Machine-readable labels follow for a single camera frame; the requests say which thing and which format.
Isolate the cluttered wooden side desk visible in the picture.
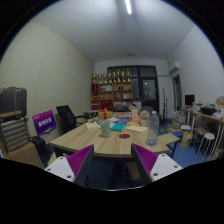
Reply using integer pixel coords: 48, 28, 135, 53
181, 106, 224, 158

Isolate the black computer monitor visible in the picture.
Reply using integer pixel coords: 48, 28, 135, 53
184, 94, 196, 107

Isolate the purple sign board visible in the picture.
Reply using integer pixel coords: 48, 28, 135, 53
31, 109, 57, 136

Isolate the beige cardboard box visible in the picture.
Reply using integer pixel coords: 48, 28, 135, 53
124, 124, 149, 143

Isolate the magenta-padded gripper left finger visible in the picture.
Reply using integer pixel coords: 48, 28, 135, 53
44, 143, 96, 188

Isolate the yellow gift box red ribbon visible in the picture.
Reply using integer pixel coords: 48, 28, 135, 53
97, 107, 114, 121

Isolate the potted pink flower plant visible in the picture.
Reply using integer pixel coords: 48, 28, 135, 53
138, 110, 151, 128

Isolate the pale green cup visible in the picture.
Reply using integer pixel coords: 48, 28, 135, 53
100, 121, 111, 138

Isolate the dark suitcase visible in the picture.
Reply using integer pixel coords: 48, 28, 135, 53
0, 86, 28, 118

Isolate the white air conditioner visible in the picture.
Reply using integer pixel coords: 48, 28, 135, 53
168, 60, 181, 75

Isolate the white round stool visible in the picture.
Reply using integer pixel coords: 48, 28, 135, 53
196, 132, 216, 157

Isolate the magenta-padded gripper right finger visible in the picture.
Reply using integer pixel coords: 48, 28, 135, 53
130, 143, 184, 186

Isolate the grey armchair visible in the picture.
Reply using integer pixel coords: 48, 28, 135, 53
139, 105, 156, 116

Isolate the teal book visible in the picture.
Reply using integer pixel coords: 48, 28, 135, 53
110, 123, 127, 132

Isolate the silver ribbed suitcase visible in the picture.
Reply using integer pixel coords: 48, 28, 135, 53
0, 118, 30, 153

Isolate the orange standing card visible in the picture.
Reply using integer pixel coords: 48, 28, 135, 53
130, 108, 140, 122

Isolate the black office chair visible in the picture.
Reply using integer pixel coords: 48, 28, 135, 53
55, 104, 88, 135
29, 135, 54, 168

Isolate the ceiling tube light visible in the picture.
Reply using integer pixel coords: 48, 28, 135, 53
124, 0, 133, 15

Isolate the clear plastic water bottle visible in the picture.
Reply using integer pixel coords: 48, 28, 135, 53
146, 110, 160, 146

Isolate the small wooden side table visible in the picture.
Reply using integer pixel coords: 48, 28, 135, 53
158, 132, 181, 158

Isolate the wooden shelf unit with trophies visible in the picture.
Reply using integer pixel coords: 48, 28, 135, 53
90, 69, 134, 111

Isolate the dark framed glass door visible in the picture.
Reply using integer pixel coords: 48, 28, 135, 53
107, 65, 160, 113

